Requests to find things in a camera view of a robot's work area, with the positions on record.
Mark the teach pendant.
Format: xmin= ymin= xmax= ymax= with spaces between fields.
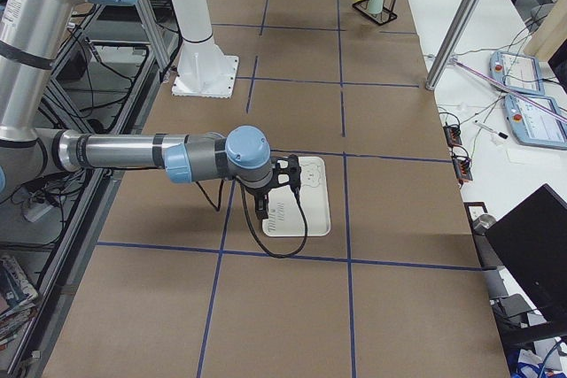
xmin=504 ymin=94 xmax=566 ymax=150
xmin=490 ymin=50 xmax=545 ymax=96

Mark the upper orange power strip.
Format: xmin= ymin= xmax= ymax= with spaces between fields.
xmin=443 ymin=124 xmax=462 ymax=147

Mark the black marker pen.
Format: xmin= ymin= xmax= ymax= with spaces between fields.
xmin=473 ymin=120 xmax=509 ymax=140

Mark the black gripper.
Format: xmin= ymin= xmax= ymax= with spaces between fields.
xmin=245 ymin=182 xmax=272 ymax=219

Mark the lower orange power strip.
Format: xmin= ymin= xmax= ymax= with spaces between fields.
xmin=452 ymin=156 xmax=473 ymax=183

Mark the aluminium frame post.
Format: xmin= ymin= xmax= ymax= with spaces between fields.
xmin=425 ymin=0 xmax=479 ymax=90

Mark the upper teach pendant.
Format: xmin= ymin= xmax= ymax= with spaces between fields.
xmin=490 ymin=50 xmax=545 ymax=96

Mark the lower teach pendant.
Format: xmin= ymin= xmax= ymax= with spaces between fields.
xmin=504 ymin=94 xmax=566 ymax=150

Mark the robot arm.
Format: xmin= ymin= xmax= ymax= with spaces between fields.
xmin=1 ymin=0 xmax=277 ymax=219

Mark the pale green cup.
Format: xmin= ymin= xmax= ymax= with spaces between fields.
xmin=367 ymin=0 xmax=384 ymax=15

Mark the stack of magazines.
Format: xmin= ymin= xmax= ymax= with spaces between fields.
xmin=1 ymin=253 xmax=39 ymax=350

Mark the white bear tray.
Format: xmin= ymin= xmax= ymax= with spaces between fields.
xmin=262 ymin=156 xmax=331 ymax=237

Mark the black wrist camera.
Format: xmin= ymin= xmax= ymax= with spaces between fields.
xmin=270 ymin=154 xmax=301 ymax=192

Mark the white camera pole base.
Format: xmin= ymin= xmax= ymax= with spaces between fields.
xmin=171 ymin=0 xmax=239 ymax=98

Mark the orange power strip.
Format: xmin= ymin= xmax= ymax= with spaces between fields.
xmin=452 ymin=156 xmax=473 ymax=183
xmin=443 ymin=124 xmax=462 ymax=147

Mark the silver metal cylinder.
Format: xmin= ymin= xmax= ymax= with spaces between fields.
xmin=472 ymin=213 xmax=497 ymax=235

